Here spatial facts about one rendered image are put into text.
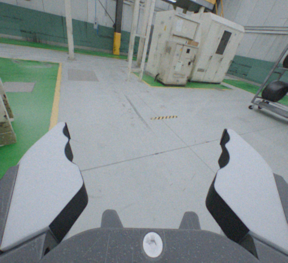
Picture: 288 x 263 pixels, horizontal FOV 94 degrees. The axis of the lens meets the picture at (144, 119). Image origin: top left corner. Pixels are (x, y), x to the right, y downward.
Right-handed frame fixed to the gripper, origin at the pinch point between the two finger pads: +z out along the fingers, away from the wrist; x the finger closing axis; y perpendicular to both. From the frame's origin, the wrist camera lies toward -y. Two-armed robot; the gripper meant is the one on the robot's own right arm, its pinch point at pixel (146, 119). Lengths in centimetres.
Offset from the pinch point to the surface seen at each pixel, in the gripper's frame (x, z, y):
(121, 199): -13, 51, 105
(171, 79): 90, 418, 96
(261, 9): 676, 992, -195
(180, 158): 49, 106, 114
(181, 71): 119, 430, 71
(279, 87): 331, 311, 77
